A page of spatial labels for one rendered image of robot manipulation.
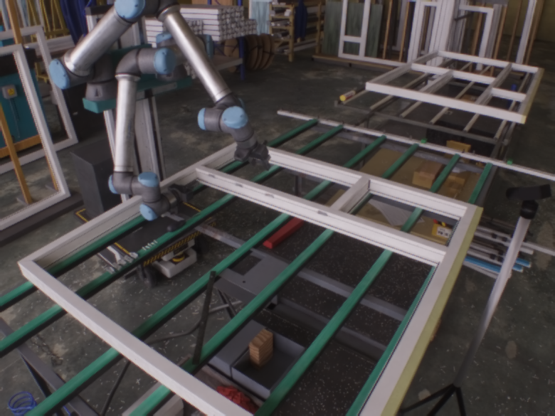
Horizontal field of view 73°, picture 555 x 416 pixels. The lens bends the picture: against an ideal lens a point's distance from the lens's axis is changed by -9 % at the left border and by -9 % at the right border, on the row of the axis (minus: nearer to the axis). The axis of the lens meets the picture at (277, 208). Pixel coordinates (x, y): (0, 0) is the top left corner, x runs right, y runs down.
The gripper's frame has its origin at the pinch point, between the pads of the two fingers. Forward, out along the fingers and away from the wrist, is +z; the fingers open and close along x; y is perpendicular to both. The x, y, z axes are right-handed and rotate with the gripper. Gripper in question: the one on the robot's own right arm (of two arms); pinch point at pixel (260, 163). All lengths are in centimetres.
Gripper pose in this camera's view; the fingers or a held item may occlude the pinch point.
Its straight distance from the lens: 185.5
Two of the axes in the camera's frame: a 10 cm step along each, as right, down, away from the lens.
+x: -8.6, -2.7, 4.4
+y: 4.4, -8.3, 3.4
